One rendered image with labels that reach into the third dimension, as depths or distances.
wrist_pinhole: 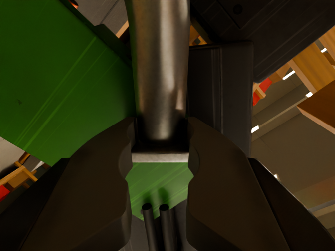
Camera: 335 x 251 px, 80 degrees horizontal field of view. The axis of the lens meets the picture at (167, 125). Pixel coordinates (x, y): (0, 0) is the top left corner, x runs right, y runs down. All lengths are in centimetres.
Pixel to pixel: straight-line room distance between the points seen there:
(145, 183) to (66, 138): 8
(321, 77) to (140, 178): 90
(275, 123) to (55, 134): 755
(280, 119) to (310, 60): 668
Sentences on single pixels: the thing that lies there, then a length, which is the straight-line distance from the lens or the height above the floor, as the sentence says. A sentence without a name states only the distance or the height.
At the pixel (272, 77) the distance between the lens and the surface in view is 405.
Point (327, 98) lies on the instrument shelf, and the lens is 71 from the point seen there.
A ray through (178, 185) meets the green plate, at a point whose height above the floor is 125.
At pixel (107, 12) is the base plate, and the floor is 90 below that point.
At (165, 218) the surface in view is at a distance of 20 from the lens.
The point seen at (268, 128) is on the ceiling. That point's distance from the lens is 767.
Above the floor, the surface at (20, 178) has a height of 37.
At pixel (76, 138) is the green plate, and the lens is 17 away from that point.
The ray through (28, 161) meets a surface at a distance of 40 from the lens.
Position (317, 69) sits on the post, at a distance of 100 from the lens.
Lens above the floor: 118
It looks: 8 degrees up
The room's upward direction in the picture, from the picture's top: 137 degrees clockwise
